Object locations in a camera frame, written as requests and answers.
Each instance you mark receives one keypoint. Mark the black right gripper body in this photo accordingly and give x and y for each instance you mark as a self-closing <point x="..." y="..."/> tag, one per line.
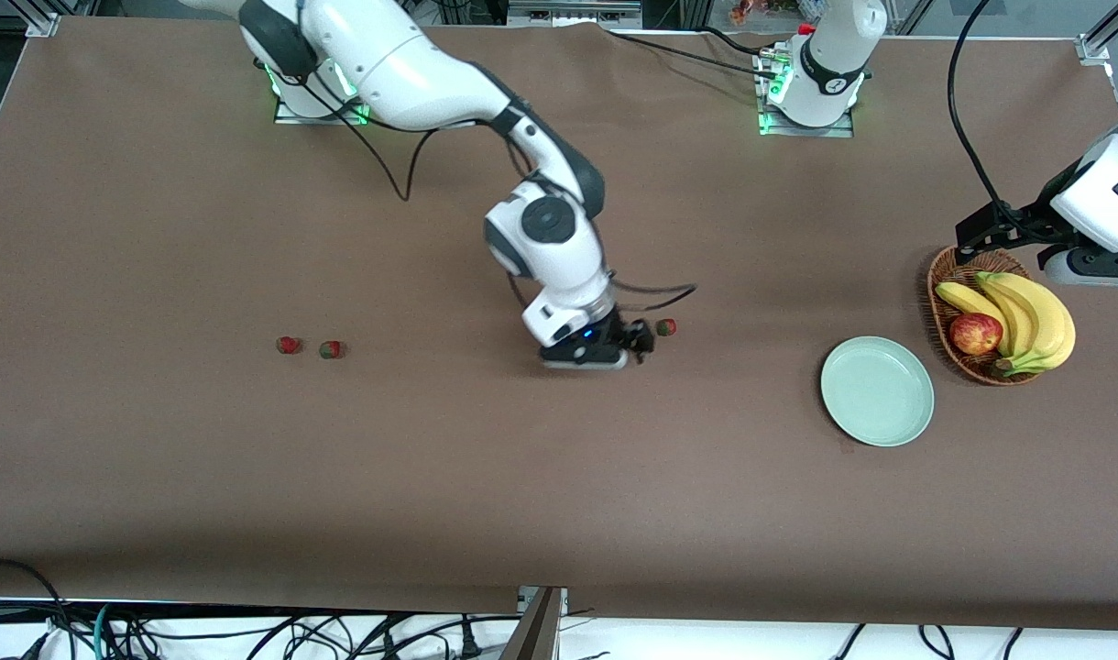
<point x="625" y="331"/>

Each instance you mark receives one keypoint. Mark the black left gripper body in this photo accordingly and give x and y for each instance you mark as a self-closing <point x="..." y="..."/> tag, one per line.
<point x="1036" y="220"/>

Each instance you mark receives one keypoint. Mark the aluminium corner bracket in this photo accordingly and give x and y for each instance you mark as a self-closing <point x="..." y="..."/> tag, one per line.
<point x="1094" y="49"/>
<point x="44" y="26"/>

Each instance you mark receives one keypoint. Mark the brown wicker basket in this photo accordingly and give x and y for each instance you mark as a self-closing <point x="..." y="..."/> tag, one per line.
<point x="937" y="316"/>

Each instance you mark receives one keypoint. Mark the red yellow apple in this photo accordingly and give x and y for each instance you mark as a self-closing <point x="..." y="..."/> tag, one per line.
<point x="976" y="335"/>

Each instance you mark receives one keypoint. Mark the red strawberry green calyx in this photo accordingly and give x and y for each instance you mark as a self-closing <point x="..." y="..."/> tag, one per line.
<point x="332" y="349"/>
<point x="666" y="327"/>

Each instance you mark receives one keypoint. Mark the pale green round plate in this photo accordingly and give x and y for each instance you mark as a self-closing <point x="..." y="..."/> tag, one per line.
<point x="875" y="394"/>

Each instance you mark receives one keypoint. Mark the grey metal frame piece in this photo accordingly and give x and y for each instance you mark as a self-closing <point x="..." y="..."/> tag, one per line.
<point x="573" y="13"/>

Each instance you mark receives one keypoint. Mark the yellow banana bunch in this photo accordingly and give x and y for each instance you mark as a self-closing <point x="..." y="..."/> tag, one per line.
<point x="1045" y="321"/>

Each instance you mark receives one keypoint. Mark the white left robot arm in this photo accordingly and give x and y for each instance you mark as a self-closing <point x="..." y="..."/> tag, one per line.
<point x="829" y="64"/>

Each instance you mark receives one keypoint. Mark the brown table cover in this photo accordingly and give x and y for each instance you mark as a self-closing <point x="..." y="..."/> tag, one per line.
<point x="522" y="458"/>

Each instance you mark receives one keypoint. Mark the brown wooden post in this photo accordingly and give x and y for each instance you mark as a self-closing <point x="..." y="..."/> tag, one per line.
<point x="536" y="637"/>

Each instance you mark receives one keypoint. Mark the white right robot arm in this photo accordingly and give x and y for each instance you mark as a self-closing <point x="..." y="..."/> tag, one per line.
<point x="412" y="73"/>

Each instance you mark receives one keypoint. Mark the red orange background items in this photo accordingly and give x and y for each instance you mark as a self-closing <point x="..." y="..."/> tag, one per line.
<point x="751" y="11"/>

